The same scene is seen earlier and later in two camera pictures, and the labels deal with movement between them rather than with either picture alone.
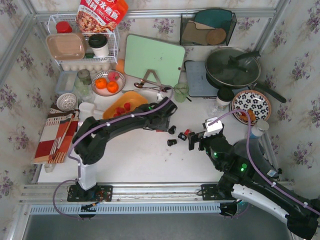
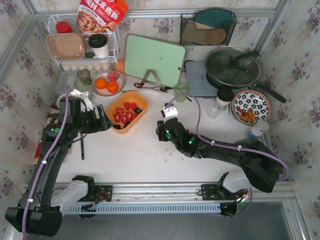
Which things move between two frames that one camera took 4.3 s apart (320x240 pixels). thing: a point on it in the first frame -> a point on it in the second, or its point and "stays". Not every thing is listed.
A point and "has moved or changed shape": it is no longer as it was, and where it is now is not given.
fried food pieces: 244,116 stays
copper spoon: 139,85 stays
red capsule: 120,110 has moved or changed shape
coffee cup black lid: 224,96 stays
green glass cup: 180,91 stays
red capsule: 127,106 -> 133,105
